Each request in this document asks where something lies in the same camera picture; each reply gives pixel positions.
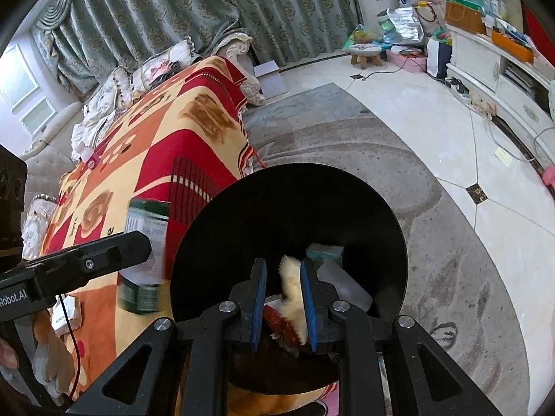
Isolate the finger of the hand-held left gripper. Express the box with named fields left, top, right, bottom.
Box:
left=37, top=231, right=152, bottom=296

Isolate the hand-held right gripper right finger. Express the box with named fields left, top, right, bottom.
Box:
left=300, top=259, right=504, bottom=416

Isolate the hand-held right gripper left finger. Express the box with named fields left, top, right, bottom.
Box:
left=65, top=257, right=268, bottom=416

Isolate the yellow fluffy item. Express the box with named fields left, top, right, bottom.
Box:
left=264, top=255, right=309, bottom=349

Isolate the translucent white plastic container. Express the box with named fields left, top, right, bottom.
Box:
left=316, top=261, right=374, bottom=313

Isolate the green labelled can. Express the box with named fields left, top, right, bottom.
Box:
left=118, top=198, right=171, bottom=315

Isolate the small teal box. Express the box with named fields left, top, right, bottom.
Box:
left=306, top=244, right=345, bottom=267

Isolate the black round trash bin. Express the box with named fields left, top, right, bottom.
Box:
left=171, top=163, right=409, bottom=397

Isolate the person's left hand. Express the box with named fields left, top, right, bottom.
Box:
left=0, top=338, right=19, bottom=371

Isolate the white embroidered cushion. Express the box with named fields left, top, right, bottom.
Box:
left=22, top=195, right=57, bottom=261

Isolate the white cardboard box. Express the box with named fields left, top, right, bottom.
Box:
left=52, top=294, right=83, bottom=336

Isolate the grey patterned rug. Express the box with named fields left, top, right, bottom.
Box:
left=243, top=82, right=532, bottom=416

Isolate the cream frilled pillow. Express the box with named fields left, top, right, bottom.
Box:
left=71, top=67, right=135, bottom=161

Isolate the printed orange red blanket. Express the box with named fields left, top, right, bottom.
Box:
left=39, top=55, right=343, bottom=416

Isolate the floral frilled pillow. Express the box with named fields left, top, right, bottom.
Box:
left=130, top=37, right=196, bottom=92

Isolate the white square box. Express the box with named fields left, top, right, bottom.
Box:
left=254, top=61, right=289, bottom=99

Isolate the cream carved sofa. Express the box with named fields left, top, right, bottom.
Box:
left=22, top=32, right=267, bottom=191

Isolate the small wooden stool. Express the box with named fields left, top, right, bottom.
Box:
left=349, top=43, right=384, bottom=69

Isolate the green patterned curtain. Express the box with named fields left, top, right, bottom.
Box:
left=30, top=0, right=360, bottom=96

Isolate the pink flat box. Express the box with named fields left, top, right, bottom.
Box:
left=386, top=47, right=428, bottom=73

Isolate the white power strip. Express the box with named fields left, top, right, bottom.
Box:
left=470, top=95, right=497, bottom=118

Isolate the green packet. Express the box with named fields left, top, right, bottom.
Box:
left=342, top=24, right=384, bottom=50

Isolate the white and navy bag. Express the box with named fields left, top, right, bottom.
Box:
left=427, top=37, right=454, bottom=79

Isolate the silver foil bag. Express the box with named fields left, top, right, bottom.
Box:
left=386, top=7, right=426, bottom=45

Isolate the white TV cabinet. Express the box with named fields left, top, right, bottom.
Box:
left=446, top=24, right=555, bottom=165

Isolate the brown paper gift bag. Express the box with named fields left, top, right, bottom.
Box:
left=444, top=0, right=486, bottom=34

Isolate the orange box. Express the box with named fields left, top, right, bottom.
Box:
left=491, top=29, right=535, bottom=63

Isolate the red cloth cover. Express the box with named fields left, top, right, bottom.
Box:
left=522, top=2, right=555, bottom=53

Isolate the thin black cable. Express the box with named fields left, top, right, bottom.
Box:
left=56, top=295, right=83, bottom=404

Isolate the black floor cable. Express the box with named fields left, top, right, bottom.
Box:
left=360, top=54, right=412, bottom=81

